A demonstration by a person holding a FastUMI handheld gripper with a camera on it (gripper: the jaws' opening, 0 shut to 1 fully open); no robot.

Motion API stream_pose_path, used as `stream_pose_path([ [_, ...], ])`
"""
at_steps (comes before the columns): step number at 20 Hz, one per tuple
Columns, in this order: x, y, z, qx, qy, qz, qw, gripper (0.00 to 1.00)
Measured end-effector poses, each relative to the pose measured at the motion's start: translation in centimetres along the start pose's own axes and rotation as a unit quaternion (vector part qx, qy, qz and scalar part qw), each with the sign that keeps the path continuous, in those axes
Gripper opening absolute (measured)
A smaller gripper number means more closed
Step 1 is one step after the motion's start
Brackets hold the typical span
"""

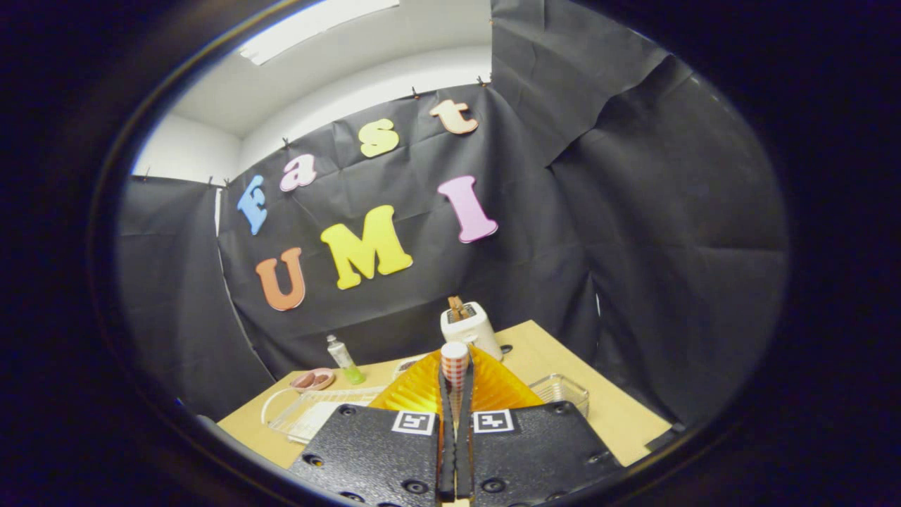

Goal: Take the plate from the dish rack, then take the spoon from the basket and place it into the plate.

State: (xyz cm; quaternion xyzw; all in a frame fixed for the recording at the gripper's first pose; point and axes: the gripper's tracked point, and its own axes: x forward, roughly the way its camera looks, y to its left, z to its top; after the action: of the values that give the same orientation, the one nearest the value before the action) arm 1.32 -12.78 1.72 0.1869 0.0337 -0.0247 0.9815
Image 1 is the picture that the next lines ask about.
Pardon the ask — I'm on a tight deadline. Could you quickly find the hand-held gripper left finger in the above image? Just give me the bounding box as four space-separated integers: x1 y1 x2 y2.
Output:
289 349 451 507

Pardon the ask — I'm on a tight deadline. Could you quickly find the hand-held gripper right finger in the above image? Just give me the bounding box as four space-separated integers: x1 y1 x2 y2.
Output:
456 344 624 507

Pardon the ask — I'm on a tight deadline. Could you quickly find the metal wire basket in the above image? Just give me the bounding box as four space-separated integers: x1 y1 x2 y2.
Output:
528 373 591 418

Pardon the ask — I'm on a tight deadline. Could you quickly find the white wire dish rack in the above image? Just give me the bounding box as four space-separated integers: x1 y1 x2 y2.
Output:
260 384 388 446

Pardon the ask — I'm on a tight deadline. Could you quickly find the spoon with pink checkered handle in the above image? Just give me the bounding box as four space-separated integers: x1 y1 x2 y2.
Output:
440 342 470 430

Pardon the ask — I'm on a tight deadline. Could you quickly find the small pink plate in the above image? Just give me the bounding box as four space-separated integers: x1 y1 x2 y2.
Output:
289 367 336 392

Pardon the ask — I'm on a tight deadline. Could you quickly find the clear bottle with green liquid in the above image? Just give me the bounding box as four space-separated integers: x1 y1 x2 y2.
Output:
326 334 367 386

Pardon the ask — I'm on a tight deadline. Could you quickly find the white toaster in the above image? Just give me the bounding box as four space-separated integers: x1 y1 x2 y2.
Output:
440 301 504 361

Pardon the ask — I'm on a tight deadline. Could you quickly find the black backdrop cloth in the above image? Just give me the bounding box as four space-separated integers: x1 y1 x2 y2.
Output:
116 0 789 430

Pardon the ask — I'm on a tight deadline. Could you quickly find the ceiling light panel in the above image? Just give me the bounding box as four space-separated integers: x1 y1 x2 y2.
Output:
236 0 402 66

